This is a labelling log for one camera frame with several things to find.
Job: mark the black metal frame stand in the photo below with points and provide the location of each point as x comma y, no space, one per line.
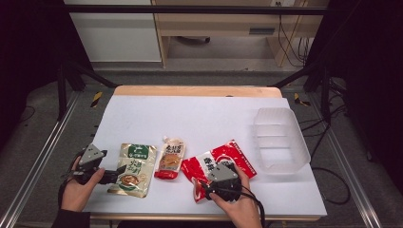
325,95
62,95

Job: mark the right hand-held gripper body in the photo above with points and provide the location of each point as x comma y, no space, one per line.
223,177

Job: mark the yellow and black tape strip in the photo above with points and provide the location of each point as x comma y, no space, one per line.
299,100
97,98

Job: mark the black curved bar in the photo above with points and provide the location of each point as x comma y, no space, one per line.
193,39

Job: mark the black metal crossbar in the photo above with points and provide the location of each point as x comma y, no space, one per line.
190,9

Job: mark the clear plastic container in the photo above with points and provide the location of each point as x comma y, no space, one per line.
280,142

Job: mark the light wooden desk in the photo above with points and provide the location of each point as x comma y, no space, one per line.
221,22

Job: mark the person's right hand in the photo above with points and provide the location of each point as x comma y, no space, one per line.
244,210

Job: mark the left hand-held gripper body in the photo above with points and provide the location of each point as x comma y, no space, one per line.
91,155

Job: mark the white table cover sheet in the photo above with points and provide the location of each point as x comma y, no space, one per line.
196,120

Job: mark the person's left hand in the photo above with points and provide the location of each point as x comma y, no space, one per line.
76,193

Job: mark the small orange spout pouch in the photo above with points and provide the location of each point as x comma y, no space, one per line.
171,158

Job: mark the white cabinet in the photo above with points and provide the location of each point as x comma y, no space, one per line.
117,34

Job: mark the green and beige food pouch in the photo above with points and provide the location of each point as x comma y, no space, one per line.
137,169

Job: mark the red and white snack packet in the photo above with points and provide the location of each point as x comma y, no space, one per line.
198,166

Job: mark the black curtain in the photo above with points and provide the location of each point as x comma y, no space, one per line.
28,57
370,79

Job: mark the aluminium floor rail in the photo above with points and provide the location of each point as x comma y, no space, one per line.
348,164
41,152

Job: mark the person's dark clothing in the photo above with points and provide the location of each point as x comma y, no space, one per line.
174,224

